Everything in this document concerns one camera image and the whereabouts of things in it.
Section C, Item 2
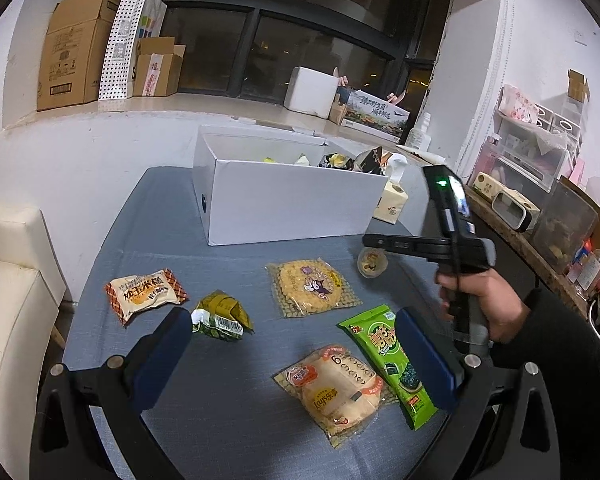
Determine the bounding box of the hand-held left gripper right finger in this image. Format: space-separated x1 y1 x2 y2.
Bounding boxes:
395 306 563 480

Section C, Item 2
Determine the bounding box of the person's right forearm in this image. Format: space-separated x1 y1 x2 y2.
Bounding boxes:
489 287 600 480

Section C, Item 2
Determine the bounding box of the clear rice cracker packet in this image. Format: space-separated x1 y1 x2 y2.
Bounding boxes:
272 344 397 449

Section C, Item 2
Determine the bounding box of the wooden side shelf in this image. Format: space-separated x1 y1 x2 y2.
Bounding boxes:
461 184 597 307

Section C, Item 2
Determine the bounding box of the white foam box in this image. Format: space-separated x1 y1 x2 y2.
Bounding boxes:
283 66 340 121

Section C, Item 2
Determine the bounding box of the black patterned snack packet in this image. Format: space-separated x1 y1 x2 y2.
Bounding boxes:
354 145 389 175

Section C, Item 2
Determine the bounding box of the dark window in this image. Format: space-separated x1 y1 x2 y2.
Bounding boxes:
74 0 457 107

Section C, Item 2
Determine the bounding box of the round cookie packet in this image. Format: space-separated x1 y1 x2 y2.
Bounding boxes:
265 256 364 319

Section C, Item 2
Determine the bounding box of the flat printed landscape box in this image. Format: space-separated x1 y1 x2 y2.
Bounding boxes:
340 90 411 142

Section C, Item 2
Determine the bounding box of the person's right hand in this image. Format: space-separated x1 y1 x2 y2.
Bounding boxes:
436 264 532 344

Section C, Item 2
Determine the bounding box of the polka-dot paper bag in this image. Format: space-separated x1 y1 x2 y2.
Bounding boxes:
98 0 169 102

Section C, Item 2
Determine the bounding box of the small jelly cup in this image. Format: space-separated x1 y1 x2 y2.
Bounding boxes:
357 247 387 279

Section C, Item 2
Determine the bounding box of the clear plastic drawer organizer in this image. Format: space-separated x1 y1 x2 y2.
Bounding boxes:
479 104 589 194

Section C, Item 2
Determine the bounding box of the yellow tissue pack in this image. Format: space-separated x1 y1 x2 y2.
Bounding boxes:
372 153 412 225

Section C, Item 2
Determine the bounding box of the large brown cardboard box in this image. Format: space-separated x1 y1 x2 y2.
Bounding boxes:
36 0 122 112

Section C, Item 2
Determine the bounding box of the cream sofa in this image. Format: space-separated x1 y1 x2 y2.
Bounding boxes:
0 203 69 463

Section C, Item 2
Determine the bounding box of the white plastic bottle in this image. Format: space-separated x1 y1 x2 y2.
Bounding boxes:
406 113 433 151

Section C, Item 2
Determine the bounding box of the small open cardboard box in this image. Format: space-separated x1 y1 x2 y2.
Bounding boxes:
131 36 187 99

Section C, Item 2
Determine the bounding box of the orange and white snack packet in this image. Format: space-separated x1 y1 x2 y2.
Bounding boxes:
104 268 189 327

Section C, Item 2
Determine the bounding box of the pink floral pouch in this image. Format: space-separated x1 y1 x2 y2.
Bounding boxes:
497 84 542 124

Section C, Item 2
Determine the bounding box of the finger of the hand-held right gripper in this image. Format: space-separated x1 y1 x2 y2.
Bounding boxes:
362 232 454 261

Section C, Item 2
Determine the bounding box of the small brown carton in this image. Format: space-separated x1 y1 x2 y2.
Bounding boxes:
328 87 351 126

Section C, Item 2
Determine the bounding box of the clear plastic container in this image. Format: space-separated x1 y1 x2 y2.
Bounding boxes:
529 179 599 277

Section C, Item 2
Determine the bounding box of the small green seaweed packet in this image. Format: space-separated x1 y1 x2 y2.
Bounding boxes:
336 304 439 431

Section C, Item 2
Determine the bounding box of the small bottles cluster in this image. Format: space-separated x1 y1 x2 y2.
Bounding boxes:
564 239 600 292

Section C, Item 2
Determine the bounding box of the yellow-green snack packet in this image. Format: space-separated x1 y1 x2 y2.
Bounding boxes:
189 289 255 342

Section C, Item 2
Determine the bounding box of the cardboard piece on wall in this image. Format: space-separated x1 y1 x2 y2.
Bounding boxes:
567 68 592 104

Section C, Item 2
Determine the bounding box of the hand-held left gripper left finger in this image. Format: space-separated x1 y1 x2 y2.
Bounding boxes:
30 305 194 480

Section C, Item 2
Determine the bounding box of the small cream box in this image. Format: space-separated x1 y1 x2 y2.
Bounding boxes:
472 171 501 199

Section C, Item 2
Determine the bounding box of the white cardboard box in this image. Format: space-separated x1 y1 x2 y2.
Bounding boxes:
192 125 390 247

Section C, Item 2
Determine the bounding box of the black and yellow snack packet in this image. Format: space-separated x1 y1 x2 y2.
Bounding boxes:
319 152 357 171

